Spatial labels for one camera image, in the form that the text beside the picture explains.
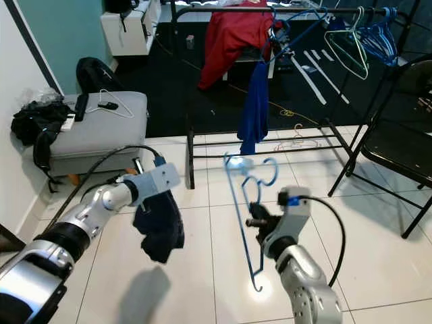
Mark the black floor carpet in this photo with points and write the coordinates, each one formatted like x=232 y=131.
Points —
x=169 y=94

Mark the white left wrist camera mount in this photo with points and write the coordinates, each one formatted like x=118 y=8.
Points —
x=158 y=183

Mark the white shelf unit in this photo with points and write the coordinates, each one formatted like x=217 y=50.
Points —
x=121 y=37

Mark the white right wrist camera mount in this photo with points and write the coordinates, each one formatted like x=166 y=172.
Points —
x=293 y=216

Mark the white remote control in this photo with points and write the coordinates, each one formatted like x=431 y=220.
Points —
x=68 y=123

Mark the black clothes pile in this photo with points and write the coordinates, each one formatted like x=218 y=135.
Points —
x=40 y=121

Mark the black shoulder bag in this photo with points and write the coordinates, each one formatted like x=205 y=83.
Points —
x=120 y=5

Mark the black folding chair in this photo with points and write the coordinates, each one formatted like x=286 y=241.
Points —
x=398 y=152

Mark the black backpack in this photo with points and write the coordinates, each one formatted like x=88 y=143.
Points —
x=94 y=75

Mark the white flat slat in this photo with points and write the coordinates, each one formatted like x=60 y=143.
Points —
x=310 y=77
x=327 y=73

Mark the navy polo shirt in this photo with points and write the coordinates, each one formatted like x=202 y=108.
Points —
x=160 y=233

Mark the small grey box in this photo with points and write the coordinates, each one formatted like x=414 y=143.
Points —
x=190 y=42

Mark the black remote control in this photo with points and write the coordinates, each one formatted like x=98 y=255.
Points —
x=82 y=108

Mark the grey upholstered ottoman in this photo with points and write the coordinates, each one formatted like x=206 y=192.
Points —
x=101 y=131

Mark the red cloth cover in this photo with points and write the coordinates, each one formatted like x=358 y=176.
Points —
x=233 y=40

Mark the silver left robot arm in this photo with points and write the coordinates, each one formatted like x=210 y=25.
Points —
x=88 y=226

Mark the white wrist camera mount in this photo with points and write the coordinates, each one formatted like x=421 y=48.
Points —
x=293 y=216
x=158 y=183

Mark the black metal clothes rack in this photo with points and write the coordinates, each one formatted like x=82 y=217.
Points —
x=196 y=9

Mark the royal blue garment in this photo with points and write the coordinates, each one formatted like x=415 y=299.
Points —
x=255 y=108

